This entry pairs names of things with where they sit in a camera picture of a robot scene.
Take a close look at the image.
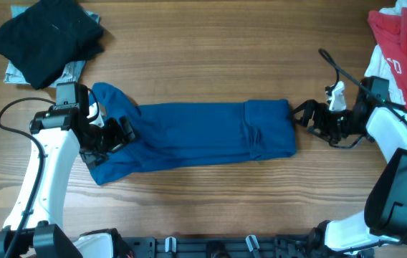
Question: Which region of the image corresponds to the folded black garment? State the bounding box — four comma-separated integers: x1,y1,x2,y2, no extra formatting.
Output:
0,0,104,90

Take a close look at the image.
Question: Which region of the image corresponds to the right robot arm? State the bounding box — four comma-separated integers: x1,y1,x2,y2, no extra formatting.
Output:
290,76,407,257

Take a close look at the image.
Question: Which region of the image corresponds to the blue t-shirt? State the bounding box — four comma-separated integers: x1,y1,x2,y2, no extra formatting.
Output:
90,82,297,185

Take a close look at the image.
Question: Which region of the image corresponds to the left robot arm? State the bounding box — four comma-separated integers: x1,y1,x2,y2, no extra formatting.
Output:
0,107,135,257

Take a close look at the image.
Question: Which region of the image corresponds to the white t-shirt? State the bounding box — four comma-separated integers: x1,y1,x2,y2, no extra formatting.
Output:
365,0,407,105

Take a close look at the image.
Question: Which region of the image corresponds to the folded grey patterned cloth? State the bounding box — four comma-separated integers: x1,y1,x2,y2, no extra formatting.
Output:
4,5,85,87

